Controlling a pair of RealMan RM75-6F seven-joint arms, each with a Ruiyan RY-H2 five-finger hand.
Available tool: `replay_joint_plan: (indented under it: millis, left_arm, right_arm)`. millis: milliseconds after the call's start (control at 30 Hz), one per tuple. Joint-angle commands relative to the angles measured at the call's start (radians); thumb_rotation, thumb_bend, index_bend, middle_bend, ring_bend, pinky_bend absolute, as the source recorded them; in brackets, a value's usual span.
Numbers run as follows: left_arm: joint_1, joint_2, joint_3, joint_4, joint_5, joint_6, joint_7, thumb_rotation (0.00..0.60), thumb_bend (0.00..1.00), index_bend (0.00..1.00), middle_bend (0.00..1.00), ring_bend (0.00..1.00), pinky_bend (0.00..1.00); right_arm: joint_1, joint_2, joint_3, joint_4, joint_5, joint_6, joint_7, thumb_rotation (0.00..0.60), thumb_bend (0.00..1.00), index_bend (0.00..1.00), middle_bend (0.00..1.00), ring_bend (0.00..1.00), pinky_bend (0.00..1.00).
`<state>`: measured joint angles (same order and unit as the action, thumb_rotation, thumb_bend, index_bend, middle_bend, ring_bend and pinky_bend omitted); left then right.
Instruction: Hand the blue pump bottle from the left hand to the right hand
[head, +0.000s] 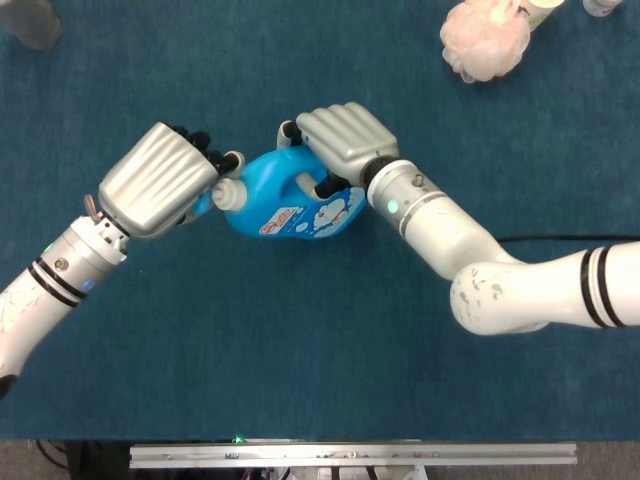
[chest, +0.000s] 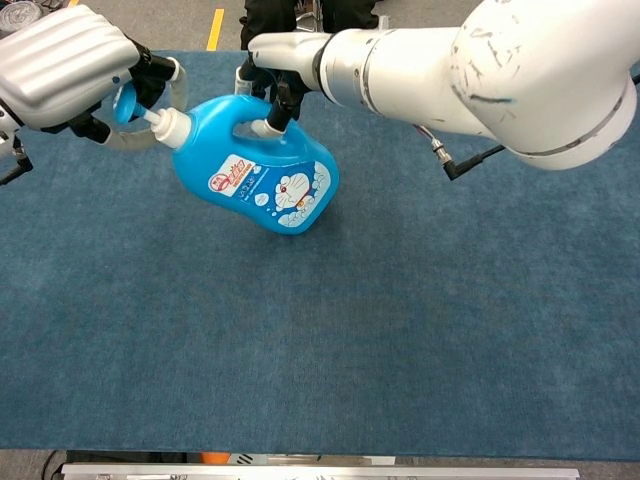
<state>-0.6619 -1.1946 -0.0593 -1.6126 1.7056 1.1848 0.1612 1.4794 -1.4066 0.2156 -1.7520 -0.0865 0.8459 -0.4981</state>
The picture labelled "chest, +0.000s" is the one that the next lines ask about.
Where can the blue pump detergent bottle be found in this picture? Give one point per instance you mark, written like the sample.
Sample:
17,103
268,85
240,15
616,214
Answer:
250,170

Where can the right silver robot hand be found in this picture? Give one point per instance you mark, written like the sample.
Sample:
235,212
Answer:
285,55

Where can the person in black trousers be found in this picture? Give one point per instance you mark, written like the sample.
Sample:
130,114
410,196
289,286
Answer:
270,15

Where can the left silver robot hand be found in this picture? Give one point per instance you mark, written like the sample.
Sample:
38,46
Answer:
55,65

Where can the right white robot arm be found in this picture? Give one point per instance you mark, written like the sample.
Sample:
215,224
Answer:
500,75

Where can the aluminium profile rail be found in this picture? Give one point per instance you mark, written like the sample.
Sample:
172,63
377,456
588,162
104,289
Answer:
320,472

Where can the teal table mat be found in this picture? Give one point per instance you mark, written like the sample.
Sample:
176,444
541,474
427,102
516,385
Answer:
350,325

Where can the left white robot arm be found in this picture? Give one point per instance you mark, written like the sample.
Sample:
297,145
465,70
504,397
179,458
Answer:
10,150

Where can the yellow floor tape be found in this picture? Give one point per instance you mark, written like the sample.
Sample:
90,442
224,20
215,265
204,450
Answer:
216,30

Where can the orange object under table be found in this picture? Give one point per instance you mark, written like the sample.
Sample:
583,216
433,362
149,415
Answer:
215,458

